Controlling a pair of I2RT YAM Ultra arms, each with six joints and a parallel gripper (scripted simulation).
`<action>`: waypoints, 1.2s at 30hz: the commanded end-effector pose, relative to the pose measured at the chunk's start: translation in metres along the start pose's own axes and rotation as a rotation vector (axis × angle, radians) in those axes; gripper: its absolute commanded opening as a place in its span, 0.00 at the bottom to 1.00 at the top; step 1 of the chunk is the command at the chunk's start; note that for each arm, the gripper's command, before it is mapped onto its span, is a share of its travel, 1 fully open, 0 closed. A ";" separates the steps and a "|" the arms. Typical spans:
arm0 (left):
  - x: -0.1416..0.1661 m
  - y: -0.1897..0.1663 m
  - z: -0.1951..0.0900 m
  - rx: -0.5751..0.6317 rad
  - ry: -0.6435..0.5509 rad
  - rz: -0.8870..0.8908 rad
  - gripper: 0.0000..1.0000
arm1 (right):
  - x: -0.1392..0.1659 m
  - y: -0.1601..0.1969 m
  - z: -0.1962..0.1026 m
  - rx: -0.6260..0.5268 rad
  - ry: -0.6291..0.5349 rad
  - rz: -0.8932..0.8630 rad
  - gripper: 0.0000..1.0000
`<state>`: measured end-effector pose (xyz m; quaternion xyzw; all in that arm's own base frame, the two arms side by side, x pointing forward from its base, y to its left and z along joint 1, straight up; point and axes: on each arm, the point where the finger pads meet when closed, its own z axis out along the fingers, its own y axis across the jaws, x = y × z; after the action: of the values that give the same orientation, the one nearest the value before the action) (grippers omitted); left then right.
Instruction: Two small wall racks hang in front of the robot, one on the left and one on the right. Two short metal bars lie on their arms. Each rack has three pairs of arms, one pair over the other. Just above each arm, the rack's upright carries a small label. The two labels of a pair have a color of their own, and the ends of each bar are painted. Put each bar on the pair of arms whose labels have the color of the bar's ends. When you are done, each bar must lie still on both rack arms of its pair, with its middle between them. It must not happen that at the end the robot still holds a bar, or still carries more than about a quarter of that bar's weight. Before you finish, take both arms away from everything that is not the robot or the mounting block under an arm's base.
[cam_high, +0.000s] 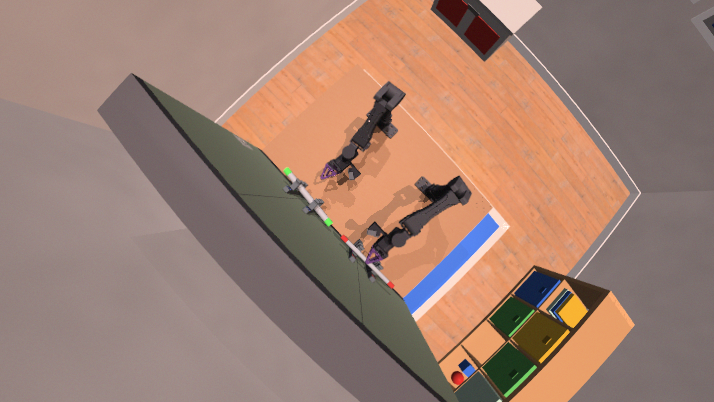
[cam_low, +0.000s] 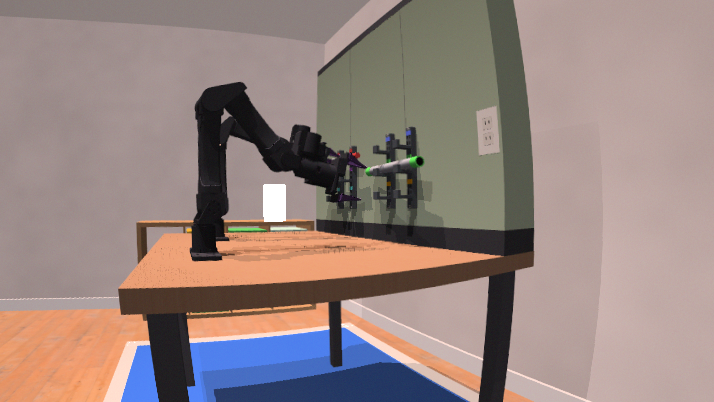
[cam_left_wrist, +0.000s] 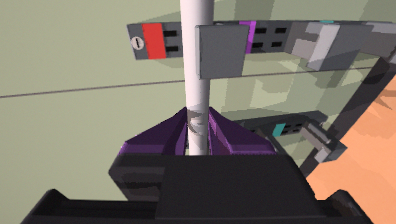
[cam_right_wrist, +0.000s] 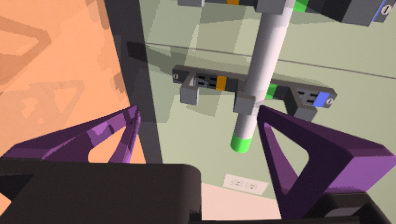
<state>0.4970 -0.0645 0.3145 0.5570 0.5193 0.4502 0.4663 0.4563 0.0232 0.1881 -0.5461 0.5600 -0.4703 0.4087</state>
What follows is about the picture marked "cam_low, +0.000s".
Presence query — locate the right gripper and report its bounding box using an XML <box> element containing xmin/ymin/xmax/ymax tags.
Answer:
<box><xmin>312</xmin><ymin>152</ymin><xmax>366</xmax><ymax>203</ymax></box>

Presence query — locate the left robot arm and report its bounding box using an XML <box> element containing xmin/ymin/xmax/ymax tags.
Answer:
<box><xmin>213</xmin><ymin>116</ymin><xmax>330</xmax><ymax>241</ymax></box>

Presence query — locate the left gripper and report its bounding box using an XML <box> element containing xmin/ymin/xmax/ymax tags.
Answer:
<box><xmin>321</xmin><ymin>142</ymin><xmax>340</xmax><ymax>163</ymax></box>

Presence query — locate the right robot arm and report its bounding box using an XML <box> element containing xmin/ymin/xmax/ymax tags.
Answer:
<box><xmin>190</xmin><ymin>82</ymin><xmax>330</xmax><ymax>261</ymax></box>

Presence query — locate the white bar with green ends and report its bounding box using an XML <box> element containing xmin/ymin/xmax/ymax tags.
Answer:
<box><xmin>366</xmin><ymin>156</ymin><xmax>424</xmax><ymax>176</ymax></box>

